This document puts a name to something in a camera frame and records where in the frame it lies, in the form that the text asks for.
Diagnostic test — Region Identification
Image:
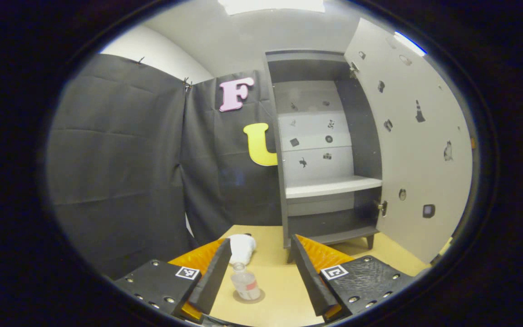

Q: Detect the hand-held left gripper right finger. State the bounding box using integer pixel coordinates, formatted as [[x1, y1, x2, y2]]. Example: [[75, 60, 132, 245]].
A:
[[290, 234, 415, 324]]

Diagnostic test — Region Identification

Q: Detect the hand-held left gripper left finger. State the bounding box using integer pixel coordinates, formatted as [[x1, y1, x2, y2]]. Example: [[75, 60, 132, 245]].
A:
[[114, 238, 233, 321]]

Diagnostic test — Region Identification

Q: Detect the clear plastic bottle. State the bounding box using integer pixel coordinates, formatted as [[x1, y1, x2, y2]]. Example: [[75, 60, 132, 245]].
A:
[[231, 262, 261, 301]]

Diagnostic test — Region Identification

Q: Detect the round brown coaster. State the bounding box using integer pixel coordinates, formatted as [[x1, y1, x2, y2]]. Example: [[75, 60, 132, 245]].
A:
[[233, 288, 266, 304]]

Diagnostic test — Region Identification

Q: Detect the dark grey cabinet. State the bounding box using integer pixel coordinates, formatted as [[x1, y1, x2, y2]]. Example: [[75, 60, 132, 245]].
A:
[[264, 49, 384, 264]]

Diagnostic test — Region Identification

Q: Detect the white cabinet shelf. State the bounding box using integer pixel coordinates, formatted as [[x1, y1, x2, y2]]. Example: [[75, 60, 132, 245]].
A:
[[285, 175, 383, 199]]

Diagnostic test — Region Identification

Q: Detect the white plush toy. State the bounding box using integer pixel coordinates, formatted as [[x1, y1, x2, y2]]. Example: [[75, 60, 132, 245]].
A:
[[229, 233, 257, 266]]

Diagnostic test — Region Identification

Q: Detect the black backdrop cloth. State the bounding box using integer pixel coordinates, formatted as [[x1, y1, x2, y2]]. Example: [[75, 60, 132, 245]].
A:
[[46, 54, 285, 280]]

